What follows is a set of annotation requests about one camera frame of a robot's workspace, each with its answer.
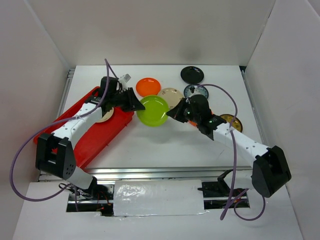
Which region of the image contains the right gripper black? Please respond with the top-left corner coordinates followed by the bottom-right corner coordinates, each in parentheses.
top-left (166, 97), bottom-right (201, 124)

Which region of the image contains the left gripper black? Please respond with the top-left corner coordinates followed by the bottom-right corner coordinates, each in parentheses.
top-left (110, 87), bottom-right (146, 113)

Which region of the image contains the orange plate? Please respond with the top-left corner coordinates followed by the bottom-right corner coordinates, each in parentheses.
top-left (135, 77), bottom-right (161, 97)
top-left (186, 109), bottom-right (214, 127)

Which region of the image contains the green plate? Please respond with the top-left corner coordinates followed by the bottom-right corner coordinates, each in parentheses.
top-left (136, 95), bottom-right (169, 127)

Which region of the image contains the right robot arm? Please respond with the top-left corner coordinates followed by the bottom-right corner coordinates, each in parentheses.
top-left (166, 94), bottom-right (292, 198)

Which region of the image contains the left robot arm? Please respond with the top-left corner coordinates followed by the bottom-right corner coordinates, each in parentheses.
top-left (34, 74), bottom-right (144, 200)

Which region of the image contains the red plastic bin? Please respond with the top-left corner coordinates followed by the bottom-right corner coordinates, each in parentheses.
top-left (33, 86), bottom-right (134, 169)

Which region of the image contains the beige plate with motifs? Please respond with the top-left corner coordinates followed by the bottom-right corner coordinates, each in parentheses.
top-left (157, 87), bottom-right (184, 109)

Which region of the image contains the blue white patterned plate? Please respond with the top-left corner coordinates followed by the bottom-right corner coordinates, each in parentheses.
top-left (183, 84), bottom-right (209, 99)

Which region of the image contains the black plate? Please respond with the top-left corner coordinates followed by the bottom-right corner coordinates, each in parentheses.
top-left (180, 66), bottom-right (205, 84)

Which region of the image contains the yellow brown patterned plate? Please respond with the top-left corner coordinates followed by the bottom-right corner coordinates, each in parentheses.
top-left (220, 113), bottom-right (243, 133)

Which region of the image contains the white foil cover sheet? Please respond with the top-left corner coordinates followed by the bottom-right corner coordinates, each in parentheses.
top-left (113, 180), bottom-right (205, 217)

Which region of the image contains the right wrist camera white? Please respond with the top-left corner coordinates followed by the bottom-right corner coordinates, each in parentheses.
top-left (189, 85), bottom-right (198, 98)

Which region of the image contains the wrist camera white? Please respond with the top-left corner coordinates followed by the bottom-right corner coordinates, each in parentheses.
top-left (118, 74), bottom-right (131, 86)
top-left (189, 85), bottom-right (198, 98)

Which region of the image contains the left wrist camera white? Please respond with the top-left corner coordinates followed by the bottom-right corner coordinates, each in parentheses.
top-left (118, 74), bottom-right (131, 86)

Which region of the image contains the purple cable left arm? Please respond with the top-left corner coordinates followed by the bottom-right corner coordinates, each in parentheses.
top-left (9, 58), bottom-right (118, 212)

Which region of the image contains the aluminium rail front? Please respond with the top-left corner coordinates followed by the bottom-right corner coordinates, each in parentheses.
top-left (84, 167), bottom-right (251, 181)

